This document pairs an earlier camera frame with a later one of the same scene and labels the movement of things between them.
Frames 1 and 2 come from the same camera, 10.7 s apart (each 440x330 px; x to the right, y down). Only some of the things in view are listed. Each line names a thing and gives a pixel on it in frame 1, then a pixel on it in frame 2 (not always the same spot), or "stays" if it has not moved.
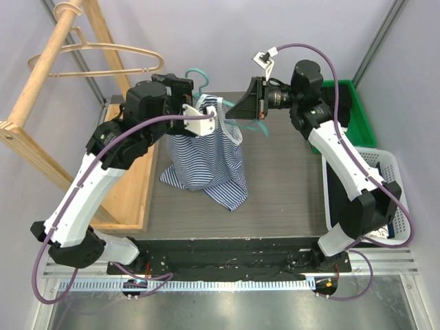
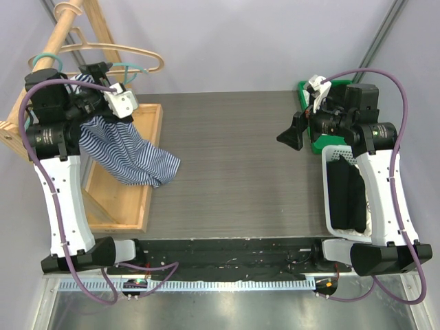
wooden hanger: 58,9 stays
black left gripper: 181,91 → 99,74
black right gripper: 258,98 → 307,122
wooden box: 126,210 stays
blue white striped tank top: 210,162 → 116,147
